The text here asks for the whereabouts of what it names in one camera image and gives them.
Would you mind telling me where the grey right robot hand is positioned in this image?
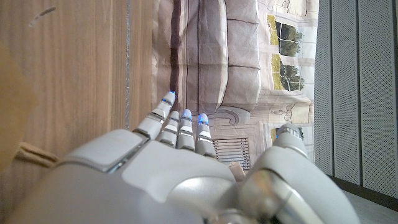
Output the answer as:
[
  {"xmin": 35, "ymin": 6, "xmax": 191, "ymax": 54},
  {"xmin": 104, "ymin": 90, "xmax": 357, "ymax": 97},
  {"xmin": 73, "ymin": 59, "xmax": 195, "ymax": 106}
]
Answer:
[{"xmin": 6, "ymin": 91, "xmax": 361, "ymax": 224}]

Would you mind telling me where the printed sofa room backdrop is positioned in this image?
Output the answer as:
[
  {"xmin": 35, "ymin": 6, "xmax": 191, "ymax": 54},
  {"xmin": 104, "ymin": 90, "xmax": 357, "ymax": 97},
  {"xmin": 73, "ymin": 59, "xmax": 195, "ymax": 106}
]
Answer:
[{"xmin": 151, "ymin": 0, "xmax": 320, "ymax": 172}]

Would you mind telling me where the brown wooden board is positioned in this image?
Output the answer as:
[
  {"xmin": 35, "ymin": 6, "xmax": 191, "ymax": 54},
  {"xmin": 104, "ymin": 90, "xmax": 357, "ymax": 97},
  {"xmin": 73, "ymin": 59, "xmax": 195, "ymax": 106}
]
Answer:
[{"xmin": 0, "ymin": 40, "xmax": 60, "ymax": 175}]

